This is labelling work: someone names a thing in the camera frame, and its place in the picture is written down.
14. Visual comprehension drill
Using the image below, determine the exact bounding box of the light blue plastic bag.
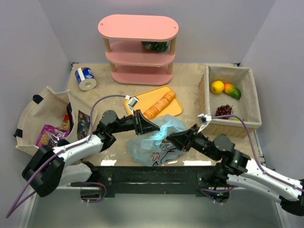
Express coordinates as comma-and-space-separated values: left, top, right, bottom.
127, 114, 186, 167

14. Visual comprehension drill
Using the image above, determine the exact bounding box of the red-brown chip bag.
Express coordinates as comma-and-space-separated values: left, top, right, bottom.
76, 110, 90, 140

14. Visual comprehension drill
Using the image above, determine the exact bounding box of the red snack packet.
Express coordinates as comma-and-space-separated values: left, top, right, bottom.
60, 114, 70, 131

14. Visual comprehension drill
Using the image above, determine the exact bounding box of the purple snack packet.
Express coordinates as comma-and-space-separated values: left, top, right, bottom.
36, 124, 69, 148

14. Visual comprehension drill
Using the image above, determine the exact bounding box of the beige canvas tote bag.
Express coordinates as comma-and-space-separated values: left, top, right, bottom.
14, 86, 97, 156

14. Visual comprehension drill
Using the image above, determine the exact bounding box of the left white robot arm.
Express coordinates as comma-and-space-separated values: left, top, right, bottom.
22, 110, 160, 197

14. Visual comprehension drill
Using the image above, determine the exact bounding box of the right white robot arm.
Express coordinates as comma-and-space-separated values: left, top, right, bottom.
166, 129, 304, 217

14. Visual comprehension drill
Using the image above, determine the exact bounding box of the long baguette bread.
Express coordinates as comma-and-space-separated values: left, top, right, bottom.
143, 91, 175, 120

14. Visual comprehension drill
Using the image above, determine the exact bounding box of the yellow plastic tray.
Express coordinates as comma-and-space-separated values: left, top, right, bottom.
134, 85, 183, 117

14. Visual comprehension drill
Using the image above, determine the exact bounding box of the purple grape bunch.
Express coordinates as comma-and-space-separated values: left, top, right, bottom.
215, 104, 233, 116

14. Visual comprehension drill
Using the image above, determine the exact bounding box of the blue white paper roll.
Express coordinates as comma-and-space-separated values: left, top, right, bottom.
75, 67, 97, 91

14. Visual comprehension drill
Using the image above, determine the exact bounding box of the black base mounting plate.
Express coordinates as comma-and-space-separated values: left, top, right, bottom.
71, 166, 239, 199

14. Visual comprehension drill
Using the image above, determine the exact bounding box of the wicker basket with liner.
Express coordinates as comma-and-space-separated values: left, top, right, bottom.
199, 65, 262, 132

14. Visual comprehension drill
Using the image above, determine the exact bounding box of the red green mango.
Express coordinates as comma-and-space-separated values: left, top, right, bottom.
224, 83, 242, 100

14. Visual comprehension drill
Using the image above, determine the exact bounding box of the pink three-tier shelf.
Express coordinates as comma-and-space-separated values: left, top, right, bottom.
98, 14, 179, 86

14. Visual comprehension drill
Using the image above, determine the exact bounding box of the green snack packet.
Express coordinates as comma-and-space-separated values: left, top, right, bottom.
142, 41, 170, 52

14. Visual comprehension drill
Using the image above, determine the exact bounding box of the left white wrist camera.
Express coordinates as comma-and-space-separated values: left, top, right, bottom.
127, 96, 139, 115

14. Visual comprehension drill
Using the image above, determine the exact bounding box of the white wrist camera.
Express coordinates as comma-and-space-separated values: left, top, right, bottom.
198, 114, 212, 133
127, 96, 139, 115

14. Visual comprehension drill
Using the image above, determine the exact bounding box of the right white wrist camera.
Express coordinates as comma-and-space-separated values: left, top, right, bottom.
198, 114, 212, 133

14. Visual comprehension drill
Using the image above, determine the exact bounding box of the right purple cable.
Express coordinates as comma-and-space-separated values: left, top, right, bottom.
209, 114, 304, 192

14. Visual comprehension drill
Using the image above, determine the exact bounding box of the purple cable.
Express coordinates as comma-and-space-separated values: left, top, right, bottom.
209, 114, 304, 192
5, 94, 131, 219

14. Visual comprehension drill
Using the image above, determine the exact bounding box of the aluminium frame rail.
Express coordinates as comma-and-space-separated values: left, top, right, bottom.
30, 142, 281, 190

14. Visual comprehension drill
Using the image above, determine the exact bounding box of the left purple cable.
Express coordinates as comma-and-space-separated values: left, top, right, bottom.
5, 94, 131, 219

